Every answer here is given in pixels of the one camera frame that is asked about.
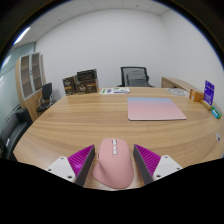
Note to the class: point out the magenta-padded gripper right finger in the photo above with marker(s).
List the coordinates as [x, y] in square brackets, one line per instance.
[166, 165]

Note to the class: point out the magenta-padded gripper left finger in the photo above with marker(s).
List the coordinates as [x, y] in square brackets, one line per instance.
[61, 166]

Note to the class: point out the pink computer mouse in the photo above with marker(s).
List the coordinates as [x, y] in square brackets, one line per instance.
[113, 166]

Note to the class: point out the pink and blue mouse pad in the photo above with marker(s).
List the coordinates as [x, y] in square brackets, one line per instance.
[153, 109]

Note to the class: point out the black leather armchair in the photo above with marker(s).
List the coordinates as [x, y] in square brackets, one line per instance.
[13, 130]

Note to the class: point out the green box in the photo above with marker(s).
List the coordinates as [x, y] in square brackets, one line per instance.
[216, 113]

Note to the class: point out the small yellow box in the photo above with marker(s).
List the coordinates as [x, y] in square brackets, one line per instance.
[206, 104]

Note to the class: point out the white sheet with circle print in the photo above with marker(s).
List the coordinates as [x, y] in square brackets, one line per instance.
[179, 92]

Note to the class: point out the wooden shelf unit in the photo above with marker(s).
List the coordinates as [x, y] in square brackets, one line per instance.
[31, 98]

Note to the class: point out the orange box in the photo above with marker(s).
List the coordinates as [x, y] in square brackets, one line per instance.
[196, 96]

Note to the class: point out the small black chair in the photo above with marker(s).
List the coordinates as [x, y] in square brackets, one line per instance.
[46, 90]

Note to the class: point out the small brown cardboard box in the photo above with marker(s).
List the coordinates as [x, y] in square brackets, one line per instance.
[69, 86]

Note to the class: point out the large brown cardboard box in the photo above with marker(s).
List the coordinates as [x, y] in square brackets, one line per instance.
[87, 87]

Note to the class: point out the wooden side desk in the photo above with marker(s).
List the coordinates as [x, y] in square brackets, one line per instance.
[175, 82]

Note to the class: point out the purple sign card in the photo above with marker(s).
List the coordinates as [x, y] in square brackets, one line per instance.
[209, 92]

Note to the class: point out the grey backpack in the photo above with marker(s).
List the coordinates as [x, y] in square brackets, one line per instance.
[136, 80]

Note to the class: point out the white sheet with green print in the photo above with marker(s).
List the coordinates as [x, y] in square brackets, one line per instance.
[114, 90]

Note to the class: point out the black box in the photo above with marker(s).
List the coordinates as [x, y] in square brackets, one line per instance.
[86, 74]

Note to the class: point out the black mesh office chair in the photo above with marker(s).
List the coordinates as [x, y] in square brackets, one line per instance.
[133, 69]

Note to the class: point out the rectangular ceiling light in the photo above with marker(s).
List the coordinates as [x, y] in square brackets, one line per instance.
[21, 36]

